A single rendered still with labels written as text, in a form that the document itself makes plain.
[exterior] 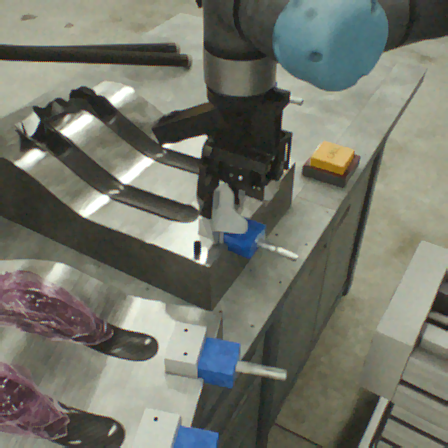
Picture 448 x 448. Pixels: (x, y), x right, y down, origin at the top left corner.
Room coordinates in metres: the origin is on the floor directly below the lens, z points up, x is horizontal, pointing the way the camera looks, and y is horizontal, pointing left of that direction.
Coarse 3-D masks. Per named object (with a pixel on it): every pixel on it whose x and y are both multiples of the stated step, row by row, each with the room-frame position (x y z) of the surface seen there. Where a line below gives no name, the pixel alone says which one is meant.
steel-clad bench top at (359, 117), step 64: (192, 64) 1.20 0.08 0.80; (384, 64) 1.20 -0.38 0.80; (0, 128) 0.92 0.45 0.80; (320, 128) 0.92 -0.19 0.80; (384, 128) 0.92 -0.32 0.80; (320, 192) 0.71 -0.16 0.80; (0, 256) 0.56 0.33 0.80; (64, 256) 0.56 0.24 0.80; (256, 256) 0.56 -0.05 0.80; (256, 320) 0.44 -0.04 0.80
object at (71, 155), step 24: (72, 96) 0.79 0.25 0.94; (96, 96) 0.79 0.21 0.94; (120, 120) 0.76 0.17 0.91; (48, 144) 0.75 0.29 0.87; (72, 144) 0.67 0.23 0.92; (144, 144) 0.73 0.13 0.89; (72, 168) 0.63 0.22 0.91; (96, 168) 0.65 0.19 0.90; (192, 168) 0.67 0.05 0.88; (120, 192) 0.61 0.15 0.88; (144, 192) 0.61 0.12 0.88; (168, 216) 0.56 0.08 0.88; (192, 216) 0.55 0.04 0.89
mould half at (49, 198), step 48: (0, 144) 0.77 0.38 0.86; (96, 144) 0.69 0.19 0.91; (192, 144) 0.73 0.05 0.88; (0, 192) 0.64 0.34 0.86; (48, 192) 0.58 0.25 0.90; (96, 192) 0.60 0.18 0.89; (192, 192) 0.60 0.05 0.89; (288, 192) 0.66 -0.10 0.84; (96, 240) 0.55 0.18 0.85; (144, 240) 0.50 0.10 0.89; (192, 240) 0.50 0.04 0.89; (192, 288) 0.47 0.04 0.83
